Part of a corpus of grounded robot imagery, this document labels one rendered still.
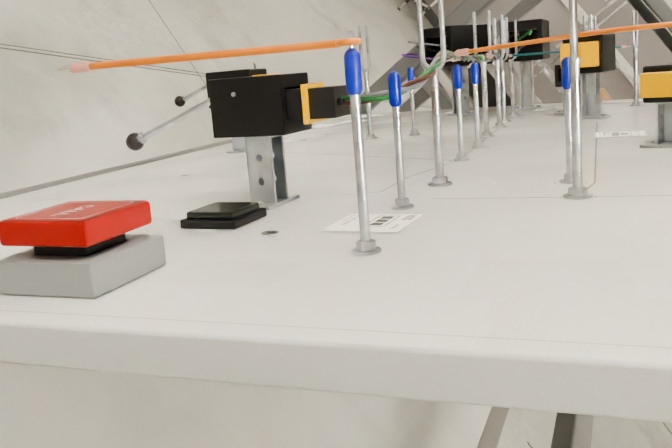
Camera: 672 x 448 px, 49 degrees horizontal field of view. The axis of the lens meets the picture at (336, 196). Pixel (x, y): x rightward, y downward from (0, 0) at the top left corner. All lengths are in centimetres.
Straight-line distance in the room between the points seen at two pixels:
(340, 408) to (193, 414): 26
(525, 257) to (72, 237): 20
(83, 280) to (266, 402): 59
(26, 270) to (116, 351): 8
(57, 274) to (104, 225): 3
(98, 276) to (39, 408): 39
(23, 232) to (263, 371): 14
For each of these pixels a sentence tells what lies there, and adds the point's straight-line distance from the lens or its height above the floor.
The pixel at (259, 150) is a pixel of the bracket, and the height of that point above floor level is 113.
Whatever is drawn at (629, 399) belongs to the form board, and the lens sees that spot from 24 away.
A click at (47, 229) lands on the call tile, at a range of 35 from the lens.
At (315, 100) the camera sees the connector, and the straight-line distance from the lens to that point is 49.
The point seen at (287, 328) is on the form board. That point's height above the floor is 120.
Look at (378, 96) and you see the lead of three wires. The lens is 49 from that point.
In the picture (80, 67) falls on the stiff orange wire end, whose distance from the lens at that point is 43.
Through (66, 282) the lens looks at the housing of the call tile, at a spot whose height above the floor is 111.
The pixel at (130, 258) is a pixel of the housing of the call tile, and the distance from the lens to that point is 36.
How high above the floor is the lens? 134
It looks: 23 degrees down
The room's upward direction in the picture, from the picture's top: 50 degrees clockwise
